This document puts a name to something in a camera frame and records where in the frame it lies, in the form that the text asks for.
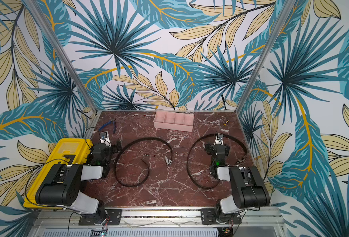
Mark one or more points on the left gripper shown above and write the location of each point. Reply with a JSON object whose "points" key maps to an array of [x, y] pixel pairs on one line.
{"points": [[115, 149]]}

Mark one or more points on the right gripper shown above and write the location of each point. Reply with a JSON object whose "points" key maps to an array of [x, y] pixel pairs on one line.
{"points": [[217, 146]]}

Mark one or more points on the black belt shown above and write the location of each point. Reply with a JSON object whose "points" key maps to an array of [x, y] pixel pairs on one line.
{"points": [[202, 168], [167, 160]]}

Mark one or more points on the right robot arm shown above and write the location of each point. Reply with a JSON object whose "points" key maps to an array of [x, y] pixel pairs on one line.
{"points": [[248, 190]]}

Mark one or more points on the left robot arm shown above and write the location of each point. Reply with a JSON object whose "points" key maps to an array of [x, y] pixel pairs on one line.
{"points": [[96, 167]]}

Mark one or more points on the pink compartment storage tray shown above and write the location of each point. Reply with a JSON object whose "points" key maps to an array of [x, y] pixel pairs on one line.
{"points": [[174, 121]]}

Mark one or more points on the yellow tool case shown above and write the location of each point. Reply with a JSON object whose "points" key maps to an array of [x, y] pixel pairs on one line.
{"points": [[57, 183]]}

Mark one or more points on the blue handled pliers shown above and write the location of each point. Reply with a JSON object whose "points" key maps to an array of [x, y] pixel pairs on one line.
{"points": [[113, 122]]}

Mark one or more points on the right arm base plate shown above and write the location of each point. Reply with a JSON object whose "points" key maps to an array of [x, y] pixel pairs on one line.
{"points": [[210, 216]]}

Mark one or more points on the aluminium front rail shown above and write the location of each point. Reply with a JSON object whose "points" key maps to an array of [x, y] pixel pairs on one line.
{"points": [[162, 222]]}

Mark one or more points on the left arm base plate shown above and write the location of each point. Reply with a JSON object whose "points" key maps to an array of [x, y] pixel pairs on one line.
{"points": [[110, 217]]}

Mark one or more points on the left aluminium frame post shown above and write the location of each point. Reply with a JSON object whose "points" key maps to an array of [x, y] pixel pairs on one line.
{"points": [[42, 21]]}

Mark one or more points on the aluminium frame post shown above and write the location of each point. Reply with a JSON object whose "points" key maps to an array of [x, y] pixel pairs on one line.
{"points": [[42, 21], [280, 21]]}

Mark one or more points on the right aluminium frame post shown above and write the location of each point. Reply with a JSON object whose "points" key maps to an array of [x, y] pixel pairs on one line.
{"points": [[280, 21]]}

